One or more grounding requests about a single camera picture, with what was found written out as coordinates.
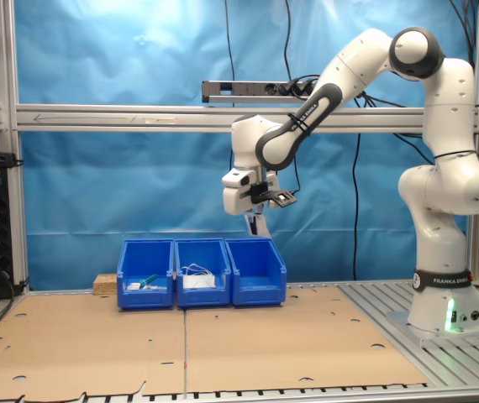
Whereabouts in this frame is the blue bin holding cotton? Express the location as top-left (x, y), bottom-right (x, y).
top-left (224, 237), bottom-right (287, 308)

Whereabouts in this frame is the stack of pale masks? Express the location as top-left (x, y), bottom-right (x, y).
top-left (182, 263), bottom-right (217, 290)

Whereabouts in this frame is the blue bin holding masks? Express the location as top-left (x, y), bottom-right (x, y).
top-left (174, 238), bottom-right (233, 311)

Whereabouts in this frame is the silver power strip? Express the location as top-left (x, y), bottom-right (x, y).
top-left (201, 79), bottom-right (320, 104)

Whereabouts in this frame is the horizontal aluminium beam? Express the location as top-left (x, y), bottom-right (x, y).
top-left (14, 103), bottom-right (479, 133)

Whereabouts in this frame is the brown cardboard sheet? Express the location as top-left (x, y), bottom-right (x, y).
top-left (184, 285), bottom-right (429, 396)
top-left (0, 291), bottom-right (187, 403)

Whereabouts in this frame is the blue bin holding tubes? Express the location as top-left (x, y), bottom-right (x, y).
top-left (117, 238), bottom-right (177, 311)

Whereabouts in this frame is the chipboard wood block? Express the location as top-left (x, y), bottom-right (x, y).
top-left (93, 273), bottom-right (118, 297)

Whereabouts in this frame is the gripper-mounted camera box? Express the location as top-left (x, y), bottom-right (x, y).
top-left (250, 182), bottom-right (298, 210)

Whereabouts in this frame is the black camera cable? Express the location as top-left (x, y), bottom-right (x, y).
top-left (286, 112), bottom-right (476, 196)

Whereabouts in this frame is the long black hanging cable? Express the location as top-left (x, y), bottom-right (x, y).
top-left (351, 133), bottom-right (361, 281)

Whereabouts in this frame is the black hanging cable with ferrite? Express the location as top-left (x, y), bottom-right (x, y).
top-left (224, 0), bottom-right (237, 83)

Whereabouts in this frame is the thin black hanging cable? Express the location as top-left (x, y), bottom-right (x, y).
top-left (283, 0), bottom-right (294, 81)

